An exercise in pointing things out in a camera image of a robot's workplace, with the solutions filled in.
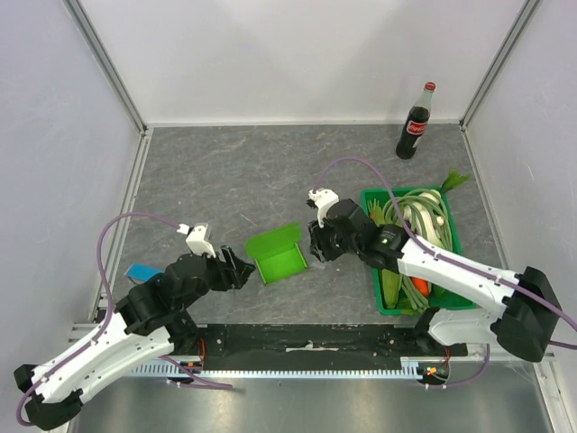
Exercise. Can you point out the orange carrot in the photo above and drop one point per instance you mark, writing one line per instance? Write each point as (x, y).
(422, 286)

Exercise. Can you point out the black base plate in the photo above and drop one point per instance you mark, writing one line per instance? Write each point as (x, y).
(277, 348)

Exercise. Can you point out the grey cable duct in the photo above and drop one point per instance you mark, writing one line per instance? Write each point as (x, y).
(163, 369)

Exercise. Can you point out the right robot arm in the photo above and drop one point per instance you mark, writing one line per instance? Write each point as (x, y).
(517, 311)

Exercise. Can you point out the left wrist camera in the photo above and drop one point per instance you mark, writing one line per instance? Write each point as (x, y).
(197, 239)

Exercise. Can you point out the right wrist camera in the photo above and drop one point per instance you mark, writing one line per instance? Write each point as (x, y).
(322, 200)

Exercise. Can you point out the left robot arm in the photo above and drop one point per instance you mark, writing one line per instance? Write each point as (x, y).
(150, 322)

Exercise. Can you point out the cola glass bottle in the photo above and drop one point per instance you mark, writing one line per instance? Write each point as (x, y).
(416, 123)

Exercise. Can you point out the small clear plastic scrap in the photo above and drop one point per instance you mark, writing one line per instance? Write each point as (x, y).
(319, 266)

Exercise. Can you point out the green paper box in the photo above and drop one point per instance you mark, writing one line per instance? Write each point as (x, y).
(277, 254)

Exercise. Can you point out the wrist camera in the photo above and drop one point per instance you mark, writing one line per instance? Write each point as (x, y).
(322, 200)
(197, 239)

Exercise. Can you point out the green long beans bundle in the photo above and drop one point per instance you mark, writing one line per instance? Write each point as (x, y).
(426, 214)

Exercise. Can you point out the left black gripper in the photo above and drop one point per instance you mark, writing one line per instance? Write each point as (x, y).
(235, 277)

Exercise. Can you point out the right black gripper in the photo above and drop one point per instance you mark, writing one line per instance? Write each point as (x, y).
(325, 241)

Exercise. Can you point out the blue small box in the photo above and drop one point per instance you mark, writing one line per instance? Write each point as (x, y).
(138, 273)

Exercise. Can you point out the green plastic tray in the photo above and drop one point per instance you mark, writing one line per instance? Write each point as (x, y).
(383, 302)

